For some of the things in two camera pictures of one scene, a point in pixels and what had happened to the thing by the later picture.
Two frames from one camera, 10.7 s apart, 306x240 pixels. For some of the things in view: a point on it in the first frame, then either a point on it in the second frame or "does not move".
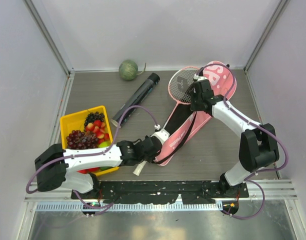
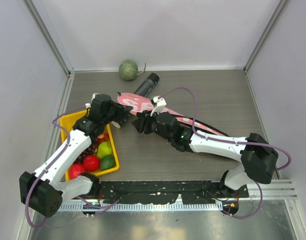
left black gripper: (149, 159) -> (123, 111)
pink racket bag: (213, 84) -> (134, 103)
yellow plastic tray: (75, 121) does not move
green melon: (128, 69) does not move
